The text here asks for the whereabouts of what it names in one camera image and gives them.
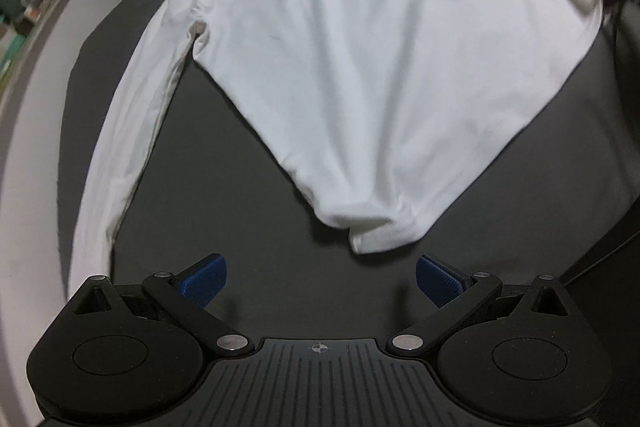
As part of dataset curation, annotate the black braided cable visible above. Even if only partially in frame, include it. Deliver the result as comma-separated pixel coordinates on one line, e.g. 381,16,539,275
560,232,640,288

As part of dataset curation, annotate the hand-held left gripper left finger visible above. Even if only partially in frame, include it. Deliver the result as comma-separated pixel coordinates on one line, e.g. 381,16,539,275
72,253,256,358

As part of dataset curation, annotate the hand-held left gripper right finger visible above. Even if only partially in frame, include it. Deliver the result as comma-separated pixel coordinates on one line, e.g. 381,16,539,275
387,253,576,360

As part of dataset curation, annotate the white sweatshirt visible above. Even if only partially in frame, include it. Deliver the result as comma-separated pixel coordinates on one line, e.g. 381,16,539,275
66,0,606,303

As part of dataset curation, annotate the grey stone ledge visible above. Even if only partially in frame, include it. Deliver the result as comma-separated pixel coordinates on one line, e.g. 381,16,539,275
0,0,98,118

